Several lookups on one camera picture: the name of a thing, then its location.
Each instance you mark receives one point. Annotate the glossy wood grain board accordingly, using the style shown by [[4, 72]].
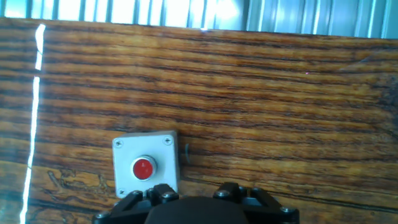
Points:
[[217, 93]]

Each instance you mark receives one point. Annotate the grey box red push button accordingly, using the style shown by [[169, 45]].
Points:
[[164, 149]]

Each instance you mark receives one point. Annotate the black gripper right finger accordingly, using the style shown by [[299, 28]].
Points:
[[267, 208]]

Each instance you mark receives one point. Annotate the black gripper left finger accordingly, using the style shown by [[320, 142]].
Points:
[[130, 208]]

